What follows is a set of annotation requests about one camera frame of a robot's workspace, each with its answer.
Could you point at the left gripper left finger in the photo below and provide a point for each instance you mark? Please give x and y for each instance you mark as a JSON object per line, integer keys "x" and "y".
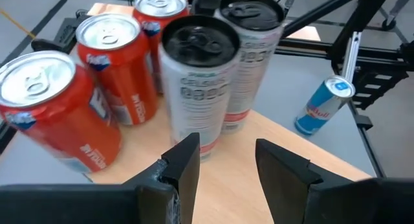
{"x": 97, "y": 204}

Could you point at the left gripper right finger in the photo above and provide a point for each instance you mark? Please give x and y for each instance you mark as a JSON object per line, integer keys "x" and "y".
{"x": 323, "y": 201}

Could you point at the red Fanta soda can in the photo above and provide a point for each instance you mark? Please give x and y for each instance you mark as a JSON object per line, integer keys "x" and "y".
{"x": 123, "y": 88}
{"x": 158, "y": 4}
{"x": 64, "y": 127}

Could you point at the white Celsius Peach Vibe can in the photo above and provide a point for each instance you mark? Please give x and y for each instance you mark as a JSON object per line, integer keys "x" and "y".
{"x": 255, "y": 65}
{"x": 197, "y": 97}

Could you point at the blue silver Red Bull can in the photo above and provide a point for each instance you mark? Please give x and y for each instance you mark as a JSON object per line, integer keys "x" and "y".
{"x": 318, "y": 107}

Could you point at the grey metal cart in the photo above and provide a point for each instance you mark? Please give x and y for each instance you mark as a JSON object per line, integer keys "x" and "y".
{"x": 388, "y": 23}

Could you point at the wooden shelf with black frame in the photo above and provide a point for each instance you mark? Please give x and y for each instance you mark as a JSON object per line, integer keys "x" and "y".
{"x": 233, "y": 172}

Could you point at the silver rail bracket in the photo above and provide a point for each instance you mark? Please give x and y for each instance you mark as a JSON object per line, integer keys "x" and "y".
{"x": 351, "y": 59}

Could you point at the black aluminium table frame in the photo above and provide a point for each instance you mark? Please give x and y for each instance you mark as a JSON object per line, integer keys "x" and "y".
{"x": 323, "y": 52}

